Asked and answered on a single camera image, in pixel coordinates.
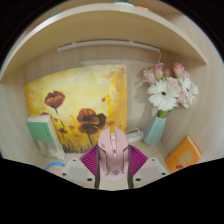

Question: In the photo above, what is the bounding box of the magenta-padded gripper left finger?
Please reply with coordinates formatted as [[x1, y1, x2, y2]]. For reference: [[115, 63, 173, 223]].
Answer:
[[60, 144, 102, 190]]

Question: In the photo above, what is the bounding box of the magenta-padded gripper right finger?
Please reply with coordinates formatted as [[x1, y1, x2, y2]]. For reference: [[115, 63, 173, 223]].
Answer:
[[127, 144, 169, 190]]

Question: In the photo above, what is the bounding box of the pink computer mouse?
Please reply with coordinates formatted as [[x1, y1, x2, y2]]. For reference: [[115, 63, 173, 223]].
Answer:
[[96, 126, 131, 182]]

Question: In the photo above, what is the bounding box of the round blue-rimmed cartoon mouse pad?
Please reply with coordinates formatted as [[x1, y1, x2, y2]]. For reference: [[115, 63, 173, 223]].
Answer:
[[44, 161, 68, 176]]

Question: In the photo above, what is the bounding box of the white power strip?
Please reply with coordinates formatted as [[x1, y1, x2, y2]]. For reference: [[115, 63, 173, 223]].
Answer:
[[125, 130, 146, 144]]

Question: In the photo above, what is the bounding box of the pale teal faceted vase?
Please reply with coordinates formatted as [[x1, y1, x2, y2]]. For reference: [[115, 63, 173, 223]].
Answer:
[[143, 113, 168, 147]]

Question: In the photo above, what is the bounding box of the orange book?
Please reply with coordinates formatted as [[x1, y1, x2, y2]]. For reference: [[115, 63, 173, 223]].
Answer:
[[164, 134, 203, 174]]

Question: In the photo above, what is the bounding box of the green-covered book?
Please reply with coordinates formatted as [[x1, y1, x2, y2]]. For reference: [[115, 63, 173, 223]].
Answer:
[[25, 114, 67, 161]]

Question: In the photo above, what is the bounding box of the red poppy canvas painting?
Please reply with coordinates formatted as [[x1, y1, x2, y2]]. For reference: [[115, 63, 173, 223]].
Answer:
[[23, 64, 129, 154]]

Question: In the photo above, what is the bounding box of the white and pink flower bouquet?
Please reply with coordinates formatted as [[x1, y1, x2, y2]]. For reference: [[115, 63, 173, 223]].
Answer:
[[138, 61, 200, 120]]

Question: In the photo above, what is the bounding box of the white light bar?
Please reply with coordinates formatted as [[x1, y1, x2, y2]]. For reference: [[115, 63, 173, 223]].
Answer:
[[56, 40, 161, 54]]

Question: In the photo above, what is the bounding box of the wooden shelf board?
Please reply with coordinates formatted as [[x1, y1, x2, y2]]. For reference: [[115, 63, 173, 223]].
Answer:
[[0, 3, 209, 83]]

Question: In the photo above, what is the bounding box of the white power cable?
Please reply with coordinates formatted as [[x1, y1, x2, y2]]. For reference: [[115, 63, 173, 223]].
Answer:
[[126, 127, 143, 135]]

